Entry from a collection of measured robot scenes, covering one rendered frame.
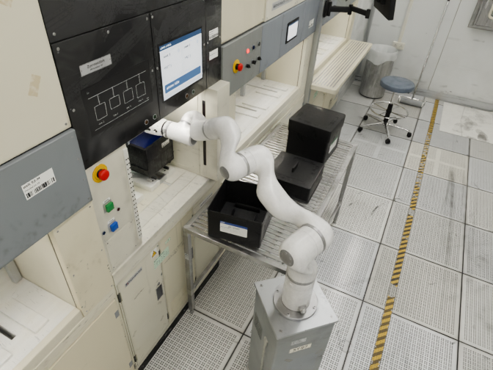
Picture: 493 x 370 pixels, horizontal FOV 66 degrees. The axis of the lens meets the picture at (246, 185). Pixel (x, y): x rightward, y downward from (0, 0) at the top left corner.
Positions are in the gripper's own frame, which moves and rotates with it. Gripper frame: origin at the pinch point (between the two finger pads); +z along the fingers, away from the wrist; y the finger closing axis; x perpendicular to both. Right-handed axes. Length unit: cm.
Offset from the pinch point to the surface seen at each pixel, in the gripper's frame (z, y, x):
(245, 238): -66, -9, -40
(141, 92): -30, -30, 34
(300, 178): -73, 43, -35
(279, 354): -101, -44, -61
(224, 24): -28, 32, 43
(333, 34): -11, 310, -30
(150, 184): -8.6, -8.3, -31.4
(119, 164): -30, -46, 11
